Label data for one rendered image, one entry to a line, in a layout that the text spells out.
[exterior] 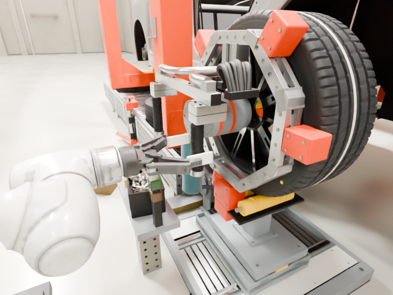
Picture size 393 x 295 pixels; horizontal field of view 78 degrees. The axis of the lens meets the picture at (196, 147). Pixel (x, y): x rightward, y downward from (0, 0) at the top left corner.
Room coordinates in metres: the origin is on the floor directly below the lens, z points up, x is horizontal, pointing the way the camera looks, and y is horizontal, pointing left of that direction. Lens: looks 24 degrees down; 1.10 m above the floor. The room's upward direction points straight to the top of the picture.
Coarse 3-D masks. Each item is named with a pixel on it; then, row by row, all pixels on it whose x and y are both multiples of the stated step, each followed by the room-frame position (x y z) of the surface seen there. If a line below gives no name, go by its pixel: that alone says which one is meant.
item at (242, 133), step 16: (256, 64) 1.14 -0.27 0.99; (256, 80) 1.19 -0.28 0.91; (272, 96) 0.80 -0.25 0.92; (256, 112) 0.94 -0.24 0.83; (272, 112) 0.84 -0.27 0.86; (256, 128) 0.86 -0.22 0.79; (224, 144) 1.01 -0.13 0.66; (240, 144) 0.94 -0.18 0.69; (256, 144) 0.86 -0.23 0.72; (240, 160) 0.93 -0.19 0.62; (256, 160) 0.85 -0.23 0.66
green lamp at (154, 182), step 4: (152, 176) 0.73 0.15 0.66; (156, 176) 0.73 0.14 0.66; (148, 180) 0.72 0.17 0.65; (152, 180) 0.71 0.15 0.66; (156, 180) 0.71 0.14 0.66; (160, 180) 0.71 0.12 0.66; (148, 184) 0.73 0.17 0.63; (152, 184) 0.70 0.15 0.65; (156, 184) 0.71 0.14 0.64; (160, 184) 0.71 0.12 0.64; (152, 188) 0.70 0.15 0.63; (156, 188) 0.70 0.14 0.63; (160, 188) 0.71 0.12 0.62
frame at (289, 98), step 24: (216, 48) 0.95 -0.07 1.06; (264, 72) 0.69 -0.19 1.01; (288, 72) 0.68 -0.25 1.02; (288, 96) 0.61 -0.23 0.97; (288, 120) 0.61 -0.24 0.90; (216, 144) 1.00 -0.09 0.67; (216, 168) 0.90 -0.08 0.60; (264, 168) 0.65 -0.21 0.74; (288, 168) 0.63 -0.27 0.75; (240, 192) 0.74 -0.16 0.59
